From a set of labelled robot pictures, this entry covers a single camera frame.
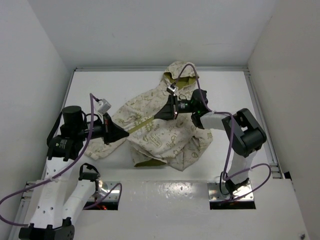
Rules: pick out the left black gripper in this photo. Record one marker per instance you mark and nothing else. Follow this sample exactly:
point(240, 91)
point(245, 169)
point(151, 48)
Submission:
point(109, 131)

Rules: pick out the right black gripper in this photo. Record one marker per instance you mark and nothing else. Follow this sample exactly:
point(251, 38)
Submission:
point(170, 111)

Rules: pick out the cream printed hooded jacket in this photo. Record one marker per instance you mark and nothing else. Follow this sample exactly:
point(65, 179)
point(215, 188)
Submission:
point(156, 142)

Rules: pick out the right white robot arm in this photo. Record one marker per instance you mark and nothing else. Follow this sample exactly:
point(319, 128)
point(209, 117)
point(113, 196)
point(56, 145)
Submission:
point(246, 136)

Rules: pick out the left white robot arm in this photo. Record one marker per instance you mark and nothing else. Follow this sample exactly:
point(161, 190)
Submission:
point(55, 216)

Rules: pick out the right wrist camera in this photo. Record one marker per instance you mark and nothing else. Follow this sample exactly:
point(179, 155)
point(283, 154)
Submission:
point(172, 89)

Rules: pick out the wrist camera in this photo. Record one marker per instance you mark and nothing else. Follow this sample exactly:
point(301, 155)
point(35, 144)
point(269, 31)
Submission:
point(172, 89)
point(103, 106)

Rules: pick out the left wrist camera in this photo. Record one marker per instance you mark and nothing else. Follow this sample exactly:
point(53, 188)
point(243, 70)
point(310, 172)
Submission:
point(103, 106)

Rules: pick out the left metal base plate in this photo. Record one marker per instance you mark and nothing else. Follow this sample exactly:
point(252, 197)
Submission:
point(109, 191)

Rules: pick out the metal base plate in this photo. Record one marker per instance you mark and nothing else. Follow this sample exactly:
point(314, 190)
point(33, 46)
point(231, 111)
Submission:
point(109, 191)
point(217, 192)

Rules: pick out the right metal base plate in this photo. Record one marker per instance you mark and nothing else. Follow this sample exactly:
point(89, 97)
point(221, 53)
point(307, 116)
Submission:
point(217, 192)

